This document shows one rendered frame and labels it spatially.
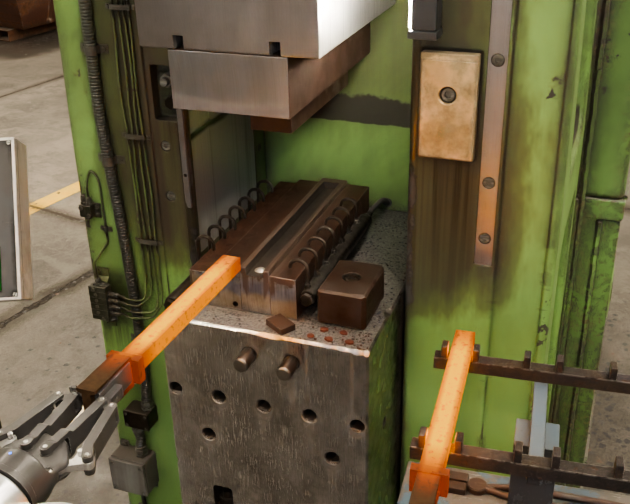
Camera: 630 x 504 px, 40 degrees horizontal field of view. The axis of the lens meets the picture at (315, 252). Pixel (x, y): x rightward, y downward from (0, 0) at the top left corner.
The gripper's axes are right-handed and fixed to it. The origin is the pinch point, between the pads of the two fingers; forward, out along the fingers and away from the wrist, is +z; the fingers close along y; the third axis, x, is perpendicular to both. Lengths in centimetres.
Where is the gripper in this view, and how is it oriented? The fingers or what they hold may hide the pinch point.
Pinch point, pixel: (107, 385)
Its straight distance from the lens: 110.8
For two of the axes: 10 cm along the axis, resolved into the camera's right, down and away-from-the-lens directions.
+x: -0.3, -8.8, -4.7
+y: 9.4, 1.4, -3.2
